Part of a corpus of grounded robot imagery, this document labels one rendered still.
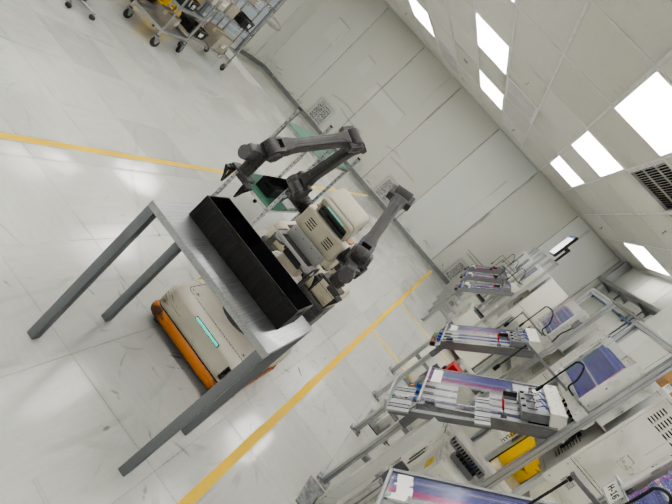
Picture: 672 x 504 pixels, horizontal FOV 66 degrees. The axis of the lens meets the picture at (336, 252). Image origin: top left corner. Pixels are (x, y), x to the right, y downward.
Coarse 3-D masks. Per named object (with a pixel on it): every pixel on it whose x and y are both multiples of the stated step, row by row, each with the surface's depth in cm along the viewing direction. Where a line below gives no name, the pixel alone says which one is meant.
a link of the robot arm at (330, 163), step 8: (352, 128) 219; (352, 136) 218; (360, 136) 219; (336, 152) 230; (344, 152) 227; (360, 152) 226; (328, 160) 232; (336, 160) 230; (344, 160) 231; (312, 168) 236; (320, 168) 234; (328, 168) 233; (296, 176) 241; (304, 176) 238; (312, 176) 236; (320, 176) 237; (288, 184) 243; (304, 184) 238; (312, 184) 240; (296, 192) 239; (304, 192) 240
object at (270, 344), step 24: (144, 216) 190; (168, 216) 190; (120, 240) 194; (192, 240) 191; (96, 264) 198; (192, 264) 185; (216, 264) 193; (72, 288) 202; (216, 288) 183; (240, 288) 195; (48, 312) 206; (240, 312) 182; (264, 336) 184; (288, 336) 198; (264, 360) 224; (216, 384) 184; (240, 384) 228; (192, 408) 188; (216, 408) 232; (168, 432) 191; (144, 456) 195
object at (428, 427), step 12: (432, 420) 253; (408, 432) 263; (420, 432) 255; (432, 432) 254; (396, 444) 259; (408, 444) 257; (384, 456) 261; (396, 456) 260; (360, 468) 269; (372, 468) 264; (312, 480) 287; (348, 480) 268; (360, 480) 266; (300, 492) 272; (312, 492) 280; (324, 492) 288; (336, 492) 270; (348, 492) 268
